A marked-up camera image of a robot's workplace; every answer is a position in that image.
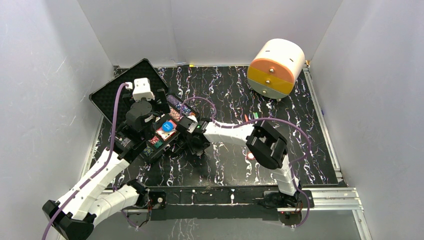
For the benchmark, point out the black poker set case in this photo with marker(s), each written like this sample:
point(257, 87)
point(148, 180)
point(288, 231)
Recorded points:
point(105, 101)

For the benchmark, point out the blue small blind button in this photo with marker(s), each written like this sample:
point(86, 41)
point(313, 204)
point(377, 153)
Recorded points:
point(167, 126)

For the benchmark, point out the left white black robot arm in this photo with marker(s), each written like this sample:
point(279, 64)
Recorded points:
point(75, 215)

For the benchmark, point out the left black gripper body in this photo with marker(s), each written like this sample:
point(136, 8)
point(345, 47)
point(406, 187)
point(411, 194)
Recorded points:
point(160, 100)

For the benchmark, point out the blue white chip row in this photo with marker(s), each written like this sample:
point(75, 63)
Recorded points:
point(178, 104)

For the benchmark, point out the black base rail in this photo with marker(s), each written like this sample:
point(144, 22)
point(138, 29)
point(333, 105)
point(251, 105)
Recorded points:
point(222, 202)

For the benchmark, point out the red playing card deck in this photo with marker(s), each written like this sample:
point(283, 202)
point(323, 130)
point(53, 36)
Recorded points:
point(164, 135)

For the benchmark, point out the cyan chip row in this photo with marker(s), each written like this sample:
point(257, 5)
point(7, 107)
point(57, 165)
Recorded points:
point(155, 142)

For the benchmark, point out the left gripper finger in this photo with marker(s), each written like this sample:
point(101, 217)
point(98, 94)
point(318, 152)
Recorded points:
point(162, 102)
point(127, 99)

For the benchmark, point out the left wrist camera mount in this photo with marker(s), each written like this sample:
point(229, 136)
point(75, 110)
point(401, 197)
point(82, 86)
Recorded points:
point(142, 88)

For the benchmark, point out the orange blue chip row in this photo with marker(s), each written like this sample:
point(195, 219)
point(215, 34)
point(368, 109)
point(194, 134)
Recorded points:
point(175, 115)

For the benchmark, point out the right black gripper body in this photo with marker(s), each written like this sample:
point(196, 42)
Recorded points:
point(194, 146)

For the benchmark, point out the round pastel drawer cabinet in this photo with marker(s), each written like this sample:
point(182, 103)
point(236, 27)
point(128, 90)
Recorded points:
point(275, 69)

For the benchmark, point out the red poker chip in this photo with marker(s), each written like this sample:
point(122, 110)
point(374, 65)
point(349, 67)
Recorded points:
point(250, 156)

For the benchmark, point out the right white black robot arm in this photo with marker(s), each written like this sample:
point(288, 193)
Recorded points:
point(267, 145)

